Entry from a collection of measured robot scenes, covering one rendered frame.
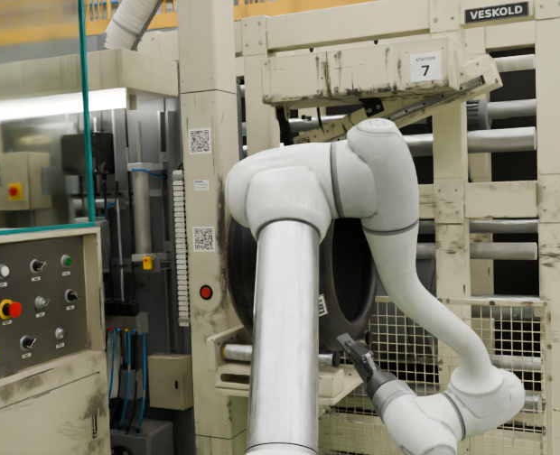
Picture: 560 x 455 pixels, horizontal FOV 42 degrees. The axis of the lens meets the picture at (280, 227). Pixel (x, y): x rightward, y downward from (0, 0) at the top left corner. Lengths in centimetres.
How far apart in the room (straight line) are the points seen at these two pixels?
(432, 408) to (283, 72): 125
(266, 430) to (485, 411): 64
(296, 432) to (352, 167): 44
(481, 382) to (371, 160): 55
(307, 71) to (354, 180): 116
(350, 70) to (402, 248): 109
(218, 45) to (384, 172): 110
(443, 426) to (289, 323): 53
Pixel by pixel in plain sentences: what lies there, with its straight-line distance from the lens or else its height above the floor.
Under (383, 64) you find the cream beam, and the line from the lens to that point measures 225.
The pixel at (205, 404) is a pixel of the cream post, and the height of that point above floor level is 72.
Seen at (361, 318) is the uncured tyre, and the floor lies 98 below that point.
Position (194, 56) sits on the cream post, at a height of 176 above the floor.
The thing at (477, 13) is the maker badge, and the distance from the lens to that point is 253.
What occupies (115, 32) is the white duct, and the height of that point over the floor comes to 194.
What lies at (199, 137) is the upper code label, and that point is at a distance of 219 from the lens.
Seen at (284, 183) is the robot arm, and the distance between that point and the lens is 120.
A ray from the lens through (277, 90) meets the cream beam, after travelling 237.
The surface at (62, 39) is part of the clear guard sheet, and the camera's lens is 222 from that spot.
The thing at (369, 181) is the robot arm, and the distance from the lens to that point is 121.
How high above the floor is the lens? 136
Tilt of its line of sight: 3 degrees down
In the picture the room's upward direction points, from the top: 2 degrees counter-clockwise
